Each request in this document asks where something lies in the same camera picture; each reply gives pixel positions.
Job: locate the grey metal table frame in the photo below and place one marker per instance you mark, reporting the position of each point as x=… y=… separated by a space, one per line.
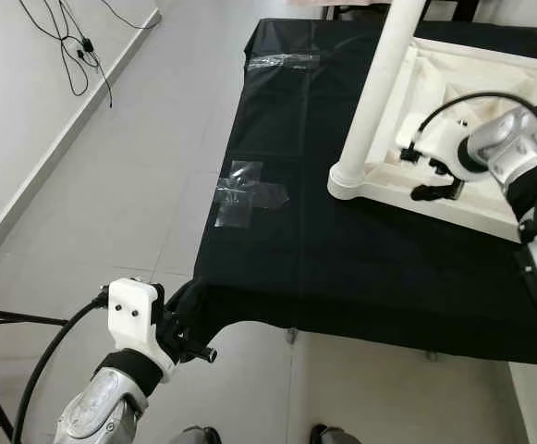
x=291 y=336

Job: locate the black floor stand leg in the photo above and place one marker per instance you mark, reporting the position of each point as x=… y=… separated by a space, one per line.
x=18 y=317

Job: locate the grey left robot foot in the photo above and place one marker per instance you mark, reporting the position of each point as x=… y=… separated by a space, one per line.
x=197 y=436

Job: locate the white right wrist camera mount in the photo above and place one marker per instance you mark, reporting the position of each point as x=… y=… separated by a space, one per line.
x=444 y=143

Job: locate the white plastic table top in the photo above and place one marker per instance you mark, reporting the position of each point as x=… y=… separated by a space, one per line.
x=425 y=83

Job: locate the grey robot foot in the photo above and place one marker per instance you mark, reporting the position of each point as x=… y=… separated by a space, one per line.
x=335 y=435
x=197 y=436

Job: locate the clear plastic bag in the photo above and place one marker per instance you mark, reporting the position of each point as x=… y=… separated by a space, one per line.
x=245 y=190
x=282 y=63

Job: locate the white plastic table leg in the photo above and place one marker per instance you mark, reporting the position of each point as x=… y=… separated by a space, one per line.
x=379 y=92

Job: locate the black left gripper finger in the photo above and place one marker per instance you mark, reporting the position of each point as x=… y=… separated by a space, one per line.
x=185 y=301

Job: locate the black tablecloth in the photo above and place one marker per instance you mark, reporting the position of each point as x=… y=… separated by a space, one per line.
x=342 y=277

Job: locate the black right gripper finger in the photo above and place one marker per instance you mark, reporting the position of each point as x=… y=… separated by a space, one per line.
x=432 y=192

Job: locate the grey right robot foot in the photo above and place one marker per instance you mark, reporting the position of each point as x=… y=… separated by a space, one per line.
x=335 y=435

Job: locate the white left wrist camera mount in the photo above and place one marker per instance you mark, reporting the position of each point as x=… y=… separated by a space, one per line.
x=134 y=314

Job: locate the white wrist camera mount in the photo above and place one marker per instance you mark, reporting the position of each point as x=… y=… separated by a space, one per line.
x=444 y=143
x=134 y=314

